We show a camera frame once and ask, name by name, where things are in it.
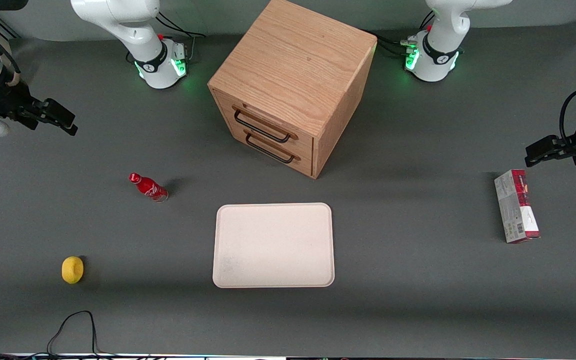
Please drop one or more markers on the grey and red carton box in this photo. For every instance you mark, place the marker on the grey and red carton box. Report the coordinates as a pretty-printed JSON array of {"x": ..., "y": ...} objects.
[{"x": 515, "y": 207}]

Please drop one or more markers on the wooden drawer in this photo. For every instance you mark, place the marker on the wooden drawer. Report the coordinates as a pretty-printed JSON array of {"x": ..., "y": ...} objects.
[
  {"x": 298, "y": 150},
  {"x": 268, "y": 117}
]

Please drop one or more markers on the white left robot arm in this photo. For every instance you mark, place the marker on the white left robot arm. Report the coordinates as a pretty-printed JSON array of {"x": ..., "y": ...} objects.
[{"x": 440, "y": 40}]

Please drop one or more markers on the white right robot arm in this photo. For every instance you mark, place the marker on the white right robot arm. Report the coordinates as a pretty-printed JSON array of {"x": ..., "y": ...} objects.
[{"x": 128, "y": 30}]

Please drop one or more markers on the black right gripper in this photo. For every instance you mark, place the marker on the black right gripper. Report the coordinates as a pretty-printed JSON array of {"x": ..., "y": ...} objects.
[{"x": 9, "y": 101}]

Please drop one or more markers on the yellow lemon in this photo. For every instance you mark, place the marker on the yellow lemon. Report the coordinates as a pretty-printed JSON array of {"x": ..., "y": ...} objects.
[{"x": 72, "y": 270}]

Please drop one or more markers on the cream rectangular tray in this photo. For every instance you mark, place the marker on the cream rectangular tray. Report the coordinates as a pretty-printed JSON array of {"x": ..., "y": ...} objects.
[{"x": 273, "y": 245}]

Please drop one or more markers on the red cola bottle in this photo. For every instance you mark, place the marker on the red cola bottle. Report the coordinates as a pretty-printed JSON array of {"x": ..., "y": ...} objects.
[{"x": 149, "y": 188}]

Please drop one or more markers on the wooden drawer cabinet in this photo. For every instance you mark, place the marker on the wooden drawer cabinet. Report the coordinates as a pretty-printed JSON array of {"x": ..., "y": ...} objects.
[{"x": 298, "y": 60}]

